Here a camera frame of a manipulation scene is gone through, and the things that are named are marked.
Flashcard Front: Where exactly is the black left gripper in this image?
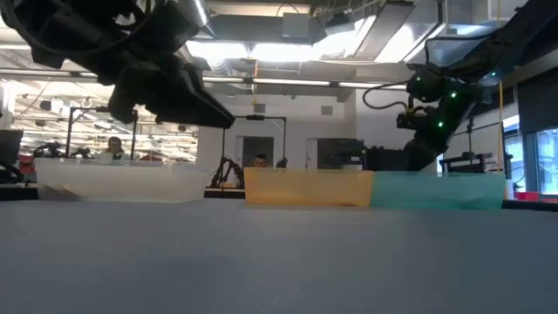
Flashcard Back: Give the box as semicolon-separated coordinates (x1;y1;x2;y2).
98;45;237;129

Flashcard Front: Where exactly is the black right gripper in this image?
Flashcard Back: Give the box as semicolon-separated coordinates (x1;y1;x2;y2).
403;93;470;172

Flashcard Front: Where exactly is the black floor stand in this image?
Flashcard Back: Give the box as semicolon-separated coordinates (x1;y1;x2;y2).
439;116;496;174

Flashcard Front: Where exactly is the teal translucent plastic bin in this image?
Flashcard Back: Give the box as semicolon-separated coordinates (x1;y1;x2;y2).
370;170;507;210

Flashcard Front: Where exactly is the black shelving cabinet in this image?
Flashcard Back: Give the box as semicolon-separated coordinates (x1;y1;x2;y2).
316;138;366;171

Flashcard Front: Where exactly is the long ceiling light strip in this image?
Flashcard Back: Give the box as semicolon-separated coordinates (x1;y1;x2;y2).
202;76;407;89

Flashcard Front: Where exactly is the clear plastic bin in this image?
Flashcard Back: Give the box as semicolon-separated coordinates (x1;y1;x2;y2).
33;157;209;204

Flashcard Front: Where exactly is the orange translucent plastic bin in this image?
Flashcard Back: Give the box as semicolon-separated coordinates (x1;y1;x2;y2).
243;167;375;208

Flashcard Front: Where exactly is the black monitor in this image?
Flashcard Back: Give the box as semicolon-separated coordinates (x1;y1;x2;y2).
0;129;24;166

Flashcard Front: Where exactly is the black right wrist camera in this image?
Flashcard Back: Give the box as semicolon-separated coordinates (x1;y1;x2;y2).
395;107;427;131

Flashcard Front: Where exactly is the yellow cable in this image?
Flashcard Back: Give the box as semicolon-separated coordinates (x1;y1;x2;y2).
496;80;505;174

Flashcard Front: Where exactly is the black gantry frame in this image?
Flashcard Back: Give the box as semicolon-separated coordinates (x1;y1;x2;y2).
221;113;289;170
65;106;140;160

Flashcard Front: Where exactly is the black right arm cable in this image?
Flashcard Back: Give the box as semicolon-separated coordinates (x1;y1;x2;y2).
361;81;410;111

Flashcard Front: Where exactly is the black aluminium table frame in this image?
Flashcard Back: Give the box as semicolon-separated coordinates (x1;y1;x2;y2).
0;182;558;214

